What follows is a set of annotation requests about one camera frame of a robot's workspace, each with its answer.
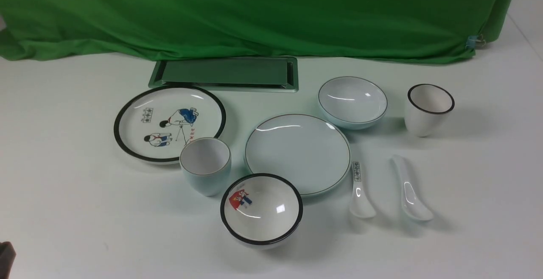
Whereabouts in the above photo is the green backdrop cloth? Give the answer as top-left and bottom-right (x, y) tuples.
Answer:
(0, 0), (511, 64)

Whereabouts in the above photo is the pale blue bowl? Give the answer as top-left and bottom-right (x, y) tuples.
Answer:
(317, 76), (388, 130)

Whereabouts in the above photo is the dark object at corner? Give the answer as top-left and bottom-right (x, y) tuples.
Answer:
(0, 242), (16, 279)

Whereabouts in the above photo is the black-rimmed illustrated plate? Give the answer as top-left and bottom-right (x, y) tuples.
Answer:
(114, 86), (227, 165)

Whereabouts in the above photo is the plain white ceramic spoon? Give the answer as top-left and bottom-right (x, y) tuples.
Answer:
(391, 155), (434, 222)

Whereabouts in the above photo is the black-rimmed illustrated bowl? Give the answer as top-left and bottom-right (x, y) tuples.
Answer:
(219, 173), (304, 250)

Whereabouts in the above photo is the black-rimmed white cup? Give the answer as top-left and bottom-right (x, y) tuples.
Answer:
(404, 84), (455, 137)

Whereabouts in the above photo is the blue binder clip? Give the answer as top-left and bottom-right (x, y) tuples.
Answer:
(465, 34), (487, 49)

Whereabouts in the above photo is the white spoon with print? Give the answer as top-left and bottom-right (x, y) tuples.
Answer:
(349, 161), (377, 219)

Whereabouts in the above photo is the pale blue cup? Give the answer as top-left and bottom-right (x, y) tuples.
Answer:
(179, 137), (232, 197)

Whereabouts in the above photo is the pale blue plate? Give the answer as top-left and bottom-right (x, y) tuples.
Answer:
(244, 114), (352, 198)

